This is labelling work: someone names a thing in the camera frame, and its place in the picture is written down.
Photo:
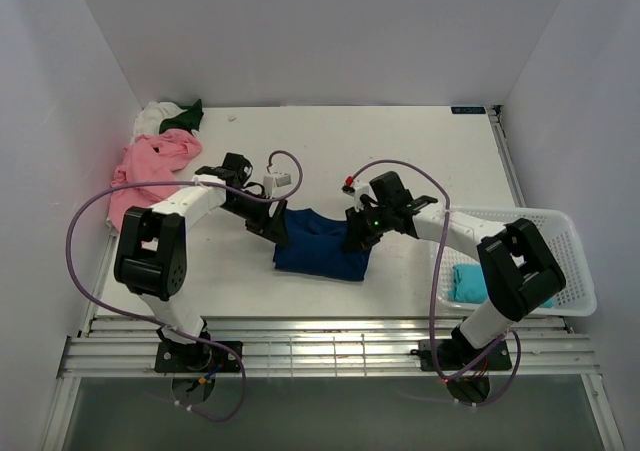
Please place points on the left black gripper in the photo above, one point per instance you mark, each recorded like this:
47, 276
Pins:
272, 228

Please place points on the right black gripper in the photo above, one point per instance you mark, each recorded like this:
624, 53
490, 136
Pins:
357, 238

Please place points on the navy blue printed t-shirt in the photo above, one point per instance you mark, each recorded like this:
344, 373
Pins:
316, 248

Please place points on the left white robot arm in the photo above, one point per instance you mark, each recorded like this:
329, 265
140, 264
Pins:
151, 257

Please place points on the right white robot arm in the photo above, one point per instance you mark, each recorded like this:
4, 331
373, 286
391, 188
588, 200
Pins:
517, 266

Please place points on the dark green t-shirt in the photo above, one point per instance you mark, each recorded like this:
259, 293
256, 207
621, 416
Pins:
188, 119

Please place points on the pink t-shirt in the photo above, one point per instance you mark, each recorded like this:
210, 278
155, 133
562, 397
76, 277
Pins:
150, 158

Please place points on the rolled turquoise t-shirt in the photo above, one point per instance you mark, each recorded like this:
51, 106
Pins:
468, 285

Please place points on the white t-shirt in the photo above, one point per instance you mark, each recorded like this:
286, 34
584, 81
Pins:
150, 118

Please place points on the blue label sticker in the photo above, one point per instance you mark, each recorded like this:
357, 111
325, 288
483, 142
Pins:
468, 110

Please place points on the white plastic basket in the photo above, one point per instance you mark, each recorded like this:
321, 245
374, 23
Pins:
576, 299

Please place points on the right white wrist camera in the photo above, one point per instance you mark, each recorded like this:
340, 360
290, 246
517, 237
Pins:
359, 191

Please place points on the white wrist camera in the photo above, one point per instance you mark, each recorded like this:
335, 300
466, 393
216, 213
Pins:
275, 180
359, 191

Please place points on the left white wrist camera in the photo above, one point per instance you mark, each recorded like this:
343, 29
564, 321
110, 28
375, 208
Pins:
275, 180

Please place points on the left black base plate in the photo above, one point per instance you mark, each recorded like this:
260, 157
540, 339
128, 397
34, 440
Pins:
210, 358

